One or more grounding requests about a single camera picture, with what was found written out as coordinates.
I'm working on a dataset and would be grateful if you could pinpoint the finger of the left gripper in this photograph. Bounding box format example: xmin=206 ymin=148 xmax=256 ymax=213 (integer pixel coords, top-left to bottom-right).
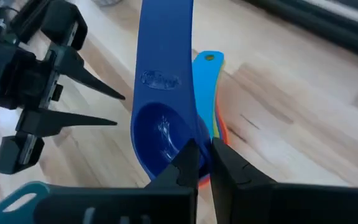
xmin=15 ymin=107 xmax=118 ymax=138
xmin=54 ymin=45 xmax=126 ymax=101

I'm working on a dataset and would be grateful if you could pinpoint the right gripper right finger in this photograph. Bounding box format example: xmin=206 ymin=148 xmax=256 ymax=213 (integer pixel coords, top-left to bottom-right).
xmin=209 ymin=136 xmax=358 ymax=224

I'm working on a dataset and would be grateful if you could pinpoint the dark blue measuring cup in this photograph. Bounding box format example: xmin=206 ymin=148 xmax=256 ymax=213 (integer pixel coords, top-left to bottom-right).
xmin=130 ymin=0 xmax=213 ymax=182

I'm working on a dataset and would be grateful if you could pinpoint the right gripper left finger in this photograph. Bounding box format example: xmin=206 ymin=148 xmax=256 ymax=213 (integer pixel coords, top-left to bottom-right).
xmin=34 ymin=138 xmax=201 ymax=224

